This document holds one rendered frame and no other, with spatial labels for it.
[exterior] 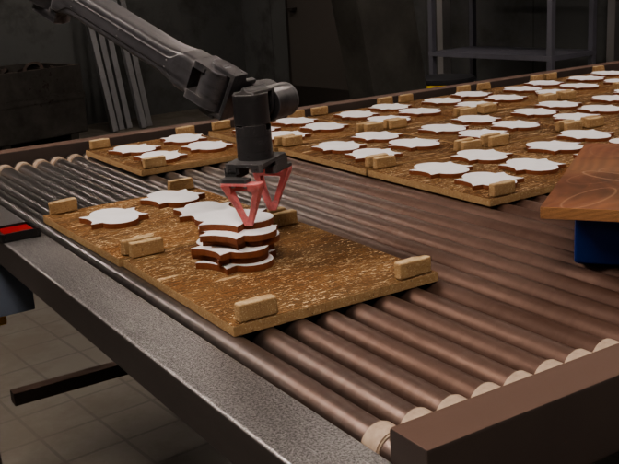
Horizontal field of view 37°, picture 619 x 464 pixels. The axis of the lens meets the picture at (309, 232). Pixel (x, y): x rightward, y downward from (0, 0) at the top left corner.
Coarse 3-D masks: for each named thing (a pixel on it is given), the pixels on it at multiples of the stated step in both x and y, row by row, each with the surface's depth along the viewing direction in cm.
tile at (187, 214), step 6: (192, 204) 187; (198, 204) 187; (204, 204) 187; (210, 204) 186; (216, 204) 186; (222, 204) 186; (228, 204) 186; (174, 210) 185; (180, 210) 183; (186, 210) 183; (192, 210) 183; (198, 210) 182; (204, 210) 182; (210, 210) 182; (180, 216) 179; (186, 216) 179; (192, 216) 179
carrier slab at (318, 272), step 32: (160, 256) 157; (288, 256) 153; (320, 256) 152; (352, 256) 151; (384, 256) 150; (160, 288) 144; (192, 288) 140; (224, 288) 139; (256, 288) 138; (288, 288) 137; (320, 288) 137; (352, 288) 136; (384, 288) 136; (224, 320) 126; (256, 320) 125; (288, 320) 128
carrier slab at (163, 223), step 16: (208, 192) 202; (80, 208) 195; (96, 208) 194; (144, 208) 192; (176, 208) 190; (48, 224) 189; (64, 224) 183; (80, 224) 182; (144, 224) 179; (160, 224) 178; (176, 224) 178; (192, 224) 177; (80, 240) 173; (96, 240) 169; (112, 240) 169; (176, 240) 166; (192, 240) 166; (112, 256) 160; (128, 256) 159
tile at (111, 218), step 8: (112, 208) 188; (120, 208) 188; (128, 208) 187; (88, 216) 183; (96, 216) 182; (104, 216) 182; (112, 216) 181; (120, 216) 181; (128, 216) 181; (136, 216) 180; (144, 216) 182; (88, 224) 181; (96, 224) 177; (104, 224) 177; (112, 224) 177; (120, 224) 177; (128, 224) 177; (136, 224) 179
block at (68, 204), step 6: (66, 198) 192; (72, 198) 192; (48, 204) 190; (54, 204) 190; (60, 204) 191; (66, 204) 191; (72, 204) 192; (54, 210) 190; (60, 210) 191; (66, 210) 192; (72, 210) 192
